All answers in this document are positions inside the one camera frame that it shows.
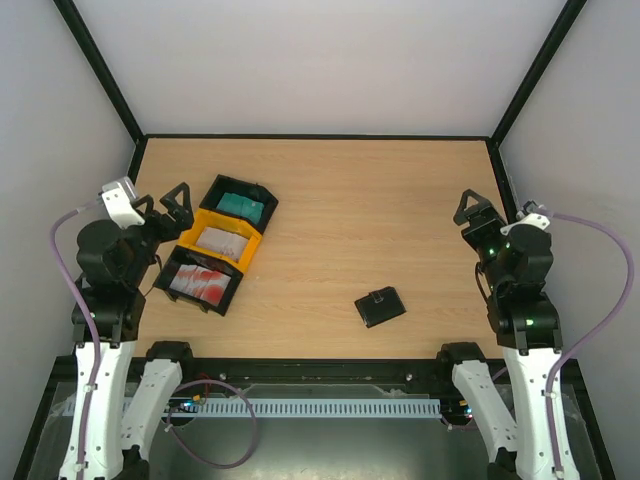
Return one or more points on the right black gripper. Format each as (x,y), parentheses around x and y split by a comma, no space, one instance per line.
(480,220)

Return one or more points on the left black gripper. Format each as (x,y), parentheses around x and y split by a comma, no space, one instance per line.
(183,218)

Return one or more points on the black card holder wallet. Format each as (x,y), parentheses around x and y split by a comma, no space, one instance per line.
(380,306)

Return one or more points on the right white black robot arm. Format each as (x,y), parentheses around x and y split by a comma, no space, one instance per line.
(529,440)

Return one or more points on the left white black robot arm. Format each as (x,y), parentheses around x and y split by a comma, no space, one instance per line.
(111,437)

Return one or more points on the teal cards stack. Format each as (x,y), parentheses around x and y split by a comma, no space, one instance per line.
(241,206)

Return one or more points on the yellow bin with white cards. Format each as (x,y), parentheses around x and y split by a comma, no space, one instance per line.
(205,218)

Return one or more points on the black bin with red cards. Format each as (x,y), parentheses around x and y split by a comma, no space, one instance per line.
(182,256)

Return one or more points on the black bin with teal cards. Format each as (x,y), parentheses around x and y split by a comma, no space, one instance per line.
(223,184)

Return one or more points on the red white cards stack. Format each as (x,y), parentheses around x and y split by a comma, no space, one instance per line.
(200,283)

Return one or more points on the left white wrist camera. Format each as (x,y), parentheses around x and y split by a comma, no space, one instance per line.
(118,198)

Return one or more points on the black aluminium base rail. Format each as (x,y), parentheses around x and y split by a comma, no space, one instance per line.
(413,376)

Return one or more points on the light blue slotted cable duct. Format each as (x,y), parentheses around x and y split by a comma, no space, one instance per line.
(313,408)

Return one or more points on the black cage frame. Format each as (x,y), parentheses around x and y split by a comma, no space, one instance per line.
(561,27)

